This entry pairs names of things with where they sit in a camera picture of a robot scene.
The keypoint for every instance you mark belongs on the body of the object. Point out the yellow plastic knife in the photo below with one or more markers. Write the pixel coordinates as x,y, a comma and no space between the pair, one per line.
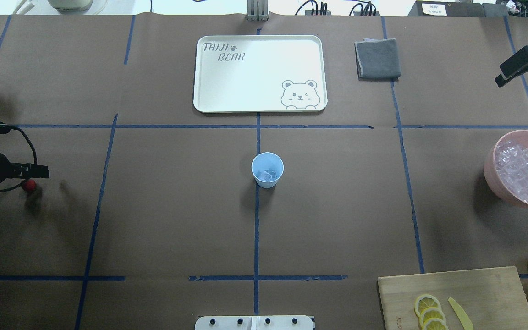
461,314

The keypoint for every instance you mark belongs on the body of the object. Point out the cream bear tray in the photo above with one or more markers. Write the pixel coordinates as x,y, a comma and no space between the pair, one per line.
259,73

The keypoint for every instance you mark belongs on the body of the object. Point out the red strawberry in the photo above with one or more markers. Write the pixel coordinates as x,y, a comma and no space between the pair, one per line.
29,186

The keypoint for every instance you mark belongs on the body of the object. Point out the bamboo cutting board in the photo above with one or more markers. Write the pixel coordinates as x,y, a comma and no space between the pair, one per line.
493,298

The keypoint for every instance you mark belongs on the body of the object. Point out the light blue plastic cup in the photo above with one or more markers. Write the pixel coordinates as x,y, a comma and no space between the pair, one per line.
267,169

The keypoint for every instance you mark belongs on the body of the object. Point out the aluminium frame post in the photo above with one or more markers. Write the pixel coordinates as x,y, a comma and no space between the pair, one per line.
258,10

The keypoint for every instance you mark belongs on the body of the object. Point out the white pillar with base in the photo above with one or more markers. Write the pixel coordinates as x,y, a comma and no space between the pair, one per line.
256,322

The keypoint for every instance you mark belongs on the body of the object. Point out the grey folded cloth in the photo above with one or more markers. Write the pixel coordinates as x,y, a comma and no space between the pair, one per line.
377,59

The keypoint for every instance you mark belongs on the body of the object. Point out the lemon slices row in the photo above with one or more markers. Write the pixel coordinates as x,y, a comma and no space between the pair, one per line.
429,313

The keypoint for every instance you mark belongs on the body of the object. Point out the black box with label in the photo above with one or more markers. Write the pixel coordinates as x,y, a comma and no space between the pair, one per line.
433,8

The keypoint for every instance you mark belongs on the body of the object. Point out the pink bowl of ice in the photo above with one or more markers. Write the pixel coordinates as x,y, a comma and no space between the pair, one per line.
506,168

